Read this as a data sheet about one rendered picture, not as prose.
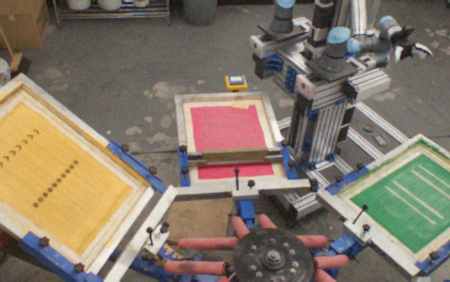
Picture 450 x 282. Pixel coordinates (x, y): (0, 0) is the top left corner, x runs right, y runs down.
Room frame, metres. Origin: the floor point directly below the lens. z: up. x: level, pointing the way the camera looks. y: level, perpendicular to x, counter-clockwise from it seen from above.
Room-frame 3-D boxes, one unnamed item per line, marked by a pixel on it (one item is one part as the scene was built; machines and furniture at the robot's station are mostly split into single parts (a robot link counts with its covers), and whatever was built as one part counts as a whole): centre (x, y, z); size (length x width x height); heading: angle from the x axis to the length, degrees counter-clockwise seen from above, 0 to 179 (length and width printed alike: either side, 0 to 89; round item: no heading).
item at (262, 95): (2.08, -0.02, 0.97); 0.79 x 0.58 x 0.04; 10
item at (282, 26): (2.85, -0.31, 1.31); 0.15 x 0.15 x 0.10
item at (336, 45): (2.44, -0.60, 1.42); 0.13 x 0.12 x 0.14; 100
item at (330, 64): (2.44, -0.59, 1.31); 0.15 x 0.15 x 0.10
